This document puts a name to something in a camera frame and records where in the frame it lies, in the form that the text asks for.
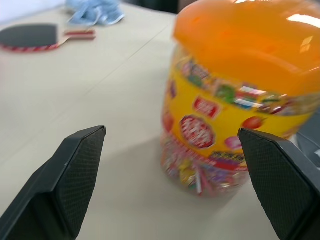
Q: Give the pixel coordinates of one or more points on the clear lollipop jar yellow label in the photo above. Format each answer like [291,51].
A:
[200,125]

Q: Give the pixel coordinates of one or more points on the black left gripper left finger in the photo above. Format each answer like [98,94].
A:
[62,180]

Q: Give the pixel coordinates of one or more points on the light blue crumpled cloth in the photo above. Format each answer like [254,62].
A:
[95,12]

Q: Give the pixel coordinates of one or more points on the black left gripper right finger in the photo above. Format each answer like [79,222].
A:
[277,180]

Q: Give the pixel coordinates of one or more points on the black table tennis paddle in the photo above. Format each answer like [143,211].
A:
[30,37]

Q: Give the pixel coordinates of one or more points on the orange plastic jar lid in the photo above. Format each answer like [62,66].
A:
[247,42]

